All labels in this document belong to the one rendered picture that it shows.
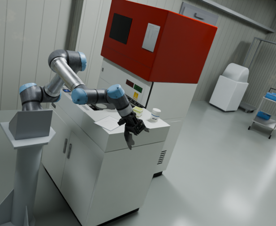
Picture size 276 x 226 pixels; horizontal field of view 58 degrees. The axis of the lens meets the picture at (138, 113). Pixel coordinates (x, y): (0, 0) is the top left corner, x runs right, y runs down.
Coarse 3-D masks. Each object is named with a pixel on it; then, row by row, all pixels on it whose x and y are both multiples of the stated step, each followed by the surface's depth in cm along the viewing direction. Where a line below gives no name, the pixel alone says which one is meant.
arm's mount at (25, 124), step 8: (24, 112) 151; (32, 112) 154; (40, 112) 158; (48, 112) 161; (16, 120) 151; (24, 120) 153; (32, 120) 156; (40, 120) 160; (48, 120) 164; (16, 128) 152; (24, 128) 155; (32, 128) 159; (40, 128) 163; (48, 128) 167; (16, 136) 154; (24, 136) 158; (32, 136) 162; (40, 136) 166
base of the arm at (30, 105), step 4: (28, 100) 162; (32, 100) 163; (36, 100) 165; (24, 104) 162; (28, 104) 161; (32, 104) 162; (36, 104) 163; (40, 104) 168; (24, 108) 161; (28, 108) 160; (32, 108) 160; (36, 108) 161; (40, 108) 166
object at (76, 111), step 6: (60, 96) 216; (66, 96) 207; (60, 102) 216; (66, 102) 208; (72, 102) 200; (66, 108) 209; (72, 108) 201; (78, 108) 193; (84, 108) 194; (90, 108) 196; (72, 114) 201; (78, 114) 194; (78, 120) 194
